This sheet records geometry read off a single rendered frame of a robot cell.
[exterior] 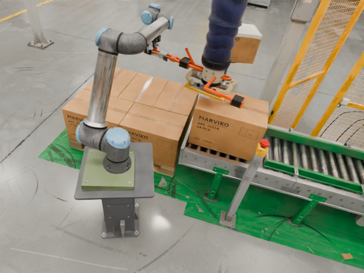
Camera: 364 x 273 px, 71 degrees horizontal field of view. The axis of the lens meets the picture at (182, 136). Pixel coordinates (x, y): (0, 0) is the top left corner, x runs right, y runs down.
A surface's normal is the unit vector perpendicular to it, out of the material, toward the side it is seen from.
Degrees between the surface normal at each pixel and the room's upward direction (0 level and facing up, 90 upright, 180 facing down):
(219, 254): 0
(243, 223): 0
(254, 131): 90
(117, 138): 8
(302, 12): 90
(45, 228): 0
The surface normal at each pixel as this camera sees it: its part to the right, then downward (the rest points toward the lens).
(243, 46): 0.07, 0.69
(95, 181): 0.19, -0.74
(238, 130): -0.29, 0.62
